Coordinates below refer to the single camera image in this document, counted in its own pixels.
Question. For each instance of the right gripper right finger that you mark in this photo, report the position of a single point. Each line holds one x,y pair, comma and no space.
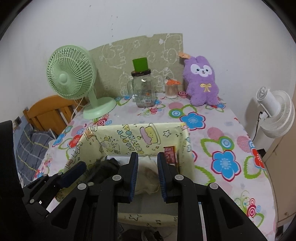
204,212

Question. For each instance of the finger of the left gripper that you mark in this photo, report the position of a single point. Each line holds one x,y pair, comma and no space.
71,172
101,171

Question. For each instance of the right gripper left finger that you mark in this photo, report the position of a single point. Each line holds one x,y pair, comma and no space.
90,212

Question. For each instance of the black plastic bag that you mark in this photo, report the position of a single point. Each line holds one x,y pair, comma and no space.
104,164

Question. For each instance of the white cloth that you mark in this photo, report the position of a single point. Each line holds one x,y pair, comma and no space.
137,174

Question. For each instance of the red yellow carton box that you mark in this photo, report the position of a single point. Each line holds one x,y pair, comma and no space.
171,156

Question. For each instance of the grey plaid pillow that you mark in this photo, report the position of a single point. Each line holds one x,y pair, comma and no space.
30,152

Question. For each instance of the yellow cartoon storage box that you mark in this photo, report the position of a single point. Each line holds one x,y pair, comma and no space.
94,143

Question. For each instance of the floral tablecloth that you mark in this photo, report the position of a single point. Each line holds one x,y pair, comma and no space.
222,150

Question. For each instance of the beige door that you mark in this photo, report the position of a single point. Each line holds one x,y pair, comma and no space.
280,157

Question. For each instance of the glass mason jar mug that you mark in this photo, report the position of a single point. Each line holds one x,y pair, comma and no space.
141,89

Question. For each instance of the green desk fan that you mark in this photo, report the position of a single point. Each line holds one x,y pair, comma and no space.
71,73

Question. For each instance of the green cartoon patterned board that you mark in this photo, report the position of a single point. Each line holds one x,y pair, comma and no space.
117,62

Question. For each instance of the toothpick jar orange lid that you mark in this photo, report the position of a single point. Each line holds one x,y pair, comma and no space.
171,88

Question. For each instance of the green cup on jar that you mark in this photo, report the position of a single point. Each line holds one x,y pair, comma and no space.
140,64

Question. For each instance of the white standing fan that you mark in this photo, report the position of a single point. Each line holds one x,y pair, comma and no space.
275,111

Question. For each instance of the purple plush bunny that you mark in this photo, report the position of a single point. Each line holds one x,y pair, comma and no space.
200,80

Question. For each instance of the wall power socket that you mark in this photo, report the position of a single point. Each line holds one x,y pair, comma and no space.
17,121

